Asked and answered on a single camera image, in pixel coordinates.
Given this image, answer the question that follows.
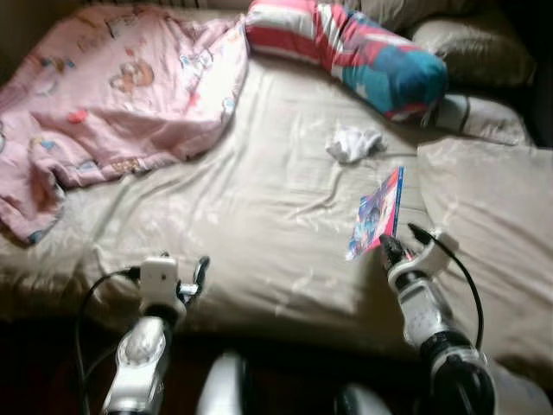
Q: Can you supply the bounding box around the pink cartoon print blanket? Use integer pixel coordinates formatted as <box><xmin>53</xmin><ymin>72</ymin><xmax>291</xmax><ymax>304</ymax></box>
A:
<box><xmin>0</xmin><ymin>3</ymin><xmax>251</xmax><ymax>246</ymax></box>

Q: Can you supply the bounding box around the red white blue bolster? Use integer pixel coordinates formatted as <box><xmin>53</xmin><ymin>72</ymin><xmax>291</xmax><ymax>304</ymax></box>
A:
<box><xmin>245</xmin><ymin>0</ymin><xmax>450</xmax><ymax>120</ymax></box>

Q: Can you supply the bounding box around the colourful comic book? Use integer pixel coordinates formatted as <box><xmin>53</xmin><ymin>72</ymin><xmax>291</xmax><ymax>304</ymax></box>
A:
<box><xmin>346</xmin><ymin>166</ymin><xmax>405</xmax><ymax>262</ymax></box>

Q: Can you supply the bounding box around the grey robot left leg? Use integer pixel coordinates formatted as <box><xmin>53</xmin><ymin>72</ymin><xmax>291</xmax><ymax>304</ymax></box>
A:
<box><xmin>194</xmin><ymin>350</ymin><xmax>253</xmax><ymax>415</ymax></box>

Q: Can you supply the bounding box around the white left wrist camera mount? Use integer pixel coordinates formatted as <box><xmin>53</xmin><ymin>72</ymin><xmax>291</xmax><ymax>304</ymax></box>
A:
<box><xmin>138</xmin><ymin>255</ymin><xmax>180</xmax><ymax>302</ymax></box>

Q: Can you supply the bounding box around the grey robot right leg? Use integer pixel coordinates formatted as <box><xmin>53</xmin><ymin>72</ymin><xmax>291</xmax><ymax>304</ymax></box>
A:
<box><xmin>335</xmin><ymin>385</ymin><xmax>390</xmax><ymax>415</ymax></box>

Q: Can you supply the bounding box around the small beige dark-striped pillow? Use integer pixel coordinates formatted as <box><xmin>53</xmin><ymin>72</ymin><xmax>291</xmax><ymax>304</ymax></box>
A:
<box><xmin>432</xmin><ymin>93</ymin><xmax>532</xmax><ymax>146</ymax></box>

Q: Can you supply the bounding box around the dark grey padded headboard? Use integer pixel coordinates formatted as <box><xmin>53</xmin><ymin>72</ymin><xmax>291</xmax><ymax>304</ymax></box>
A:
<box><xmin>501</xmin><ymin>0</ymin><xmax>553</xmax><ymax>148</ymax></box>

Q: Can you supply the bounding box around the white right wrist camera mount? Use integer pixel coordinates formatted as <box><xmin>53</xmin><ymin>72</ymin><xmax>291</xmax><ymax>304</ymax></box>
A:
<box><xmin>387</xmin><ymin>229</ymin><xmax>461</xmax><ymax>293</ymax></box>

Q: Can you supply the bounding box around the grey robot leg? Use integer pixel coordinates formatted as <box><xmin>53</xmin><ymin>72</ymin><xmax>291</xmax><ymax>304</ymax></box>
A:
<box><xmin>335</xmin><ymin>385</ymin><xmax>390</xmax><ymax>415</ymax></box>
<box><xmin>194</xmin><ymin>350</ymin><xmax>253</xmax><ymax>415</ymax></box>

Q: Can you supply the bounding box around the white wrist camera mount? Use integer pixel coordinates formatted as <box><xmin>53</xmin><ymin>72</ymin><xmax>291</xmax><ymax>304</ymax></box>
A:
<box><xmin>387</xmin><ymin>229</ymin><xmax>461</xmax><ymax>293</ymax></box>
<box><xmin>138</xmin><ymin>255</ymin><xmax>180</xmax><ymax>302</ymax></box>

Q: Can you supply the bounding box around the crumpled white cloth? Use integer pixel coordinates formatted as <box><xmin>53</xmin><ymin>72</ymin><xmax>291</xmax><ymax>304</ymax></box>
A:
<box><xmin>326</xmin><ymin>127</ymin><xmax>387</xmax><ymax>165</ymax></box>

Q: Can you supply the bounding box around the beige bed sheet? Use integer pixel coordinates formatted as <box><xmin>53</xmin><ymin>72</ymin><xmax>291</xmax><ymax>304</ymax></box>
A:
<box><xmin>0</xmin><ymin>52</ymin><xmax>553</xmax><ymax>381</ymax></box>

